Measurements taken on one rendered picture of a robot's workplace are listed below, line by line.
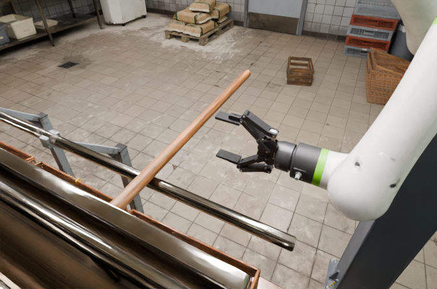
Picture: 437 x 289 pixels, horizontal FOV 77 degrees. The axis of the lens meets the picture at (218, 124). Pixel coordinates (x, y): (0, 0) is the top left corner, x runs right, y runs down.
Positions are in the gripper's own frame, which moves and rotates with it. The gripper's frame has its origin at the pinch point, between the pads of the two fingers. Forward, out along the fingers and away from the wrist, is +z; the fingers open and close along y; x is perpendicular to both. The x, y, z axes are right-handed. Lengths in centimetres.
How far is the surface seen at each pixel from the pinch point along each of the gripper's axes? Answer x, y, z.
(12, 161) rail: -43, -25, 7
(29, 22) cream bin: 198, 76, 438
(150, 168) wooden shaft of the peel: -20.7, -2.7, 7.7
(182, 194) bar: -21.6, 0.9, -1.2
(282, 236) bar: -21.1, 1.0, -24.1
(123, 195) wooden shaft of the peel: -29.6, -2.8, 7.6
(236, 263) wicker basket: -8.3, 47.6, -9.8
